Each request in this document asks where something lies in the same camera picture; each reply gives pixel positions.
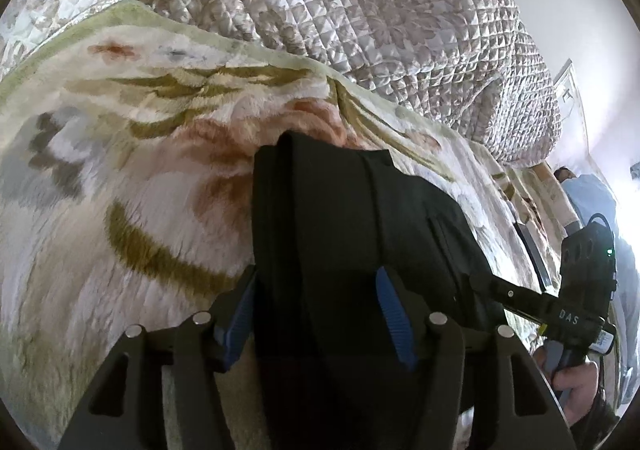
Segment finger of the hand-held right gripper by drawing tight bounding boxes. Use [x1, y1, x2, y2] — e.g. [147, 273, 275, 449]
[470, 274, 562, 327]

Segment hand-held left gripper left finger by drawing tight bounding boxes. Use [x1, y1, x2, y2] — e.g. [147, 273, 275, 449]
[57, 265, 259, 450]

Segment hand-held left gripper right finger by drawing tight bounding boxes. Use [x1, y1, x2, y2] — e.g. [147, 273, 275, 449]
[375, 266, 576, 450]

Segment black pants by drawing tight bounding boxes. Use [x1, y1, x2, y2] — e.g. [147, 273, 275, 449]
[250, 130, 508, 450]

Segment person's right forearm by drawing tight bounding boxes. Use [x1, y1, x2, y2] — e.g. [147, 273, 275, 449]
[570, 395, 623, 446]

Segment person's right hand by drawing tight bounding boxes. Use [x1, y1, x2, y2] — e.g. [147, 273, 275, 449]
[532, 347, 602, 424]

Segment dark narrow strip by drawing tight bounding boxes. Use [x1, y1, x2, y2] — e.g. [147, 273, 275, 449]
[514, 219, 552, 292]

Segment floral fleece blanket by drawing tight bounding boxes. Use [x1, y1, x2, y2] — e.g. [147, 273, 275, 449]
[0, 0, 571, 450]

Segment quilted satin bedspread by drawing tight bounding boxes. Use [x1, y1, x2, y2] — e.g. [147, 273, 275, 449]
[135, 0, 563, 170]

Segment white picture frame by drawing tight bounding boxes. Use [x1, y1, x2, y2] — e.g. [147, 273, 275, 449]
[553, 58, 584, 127]

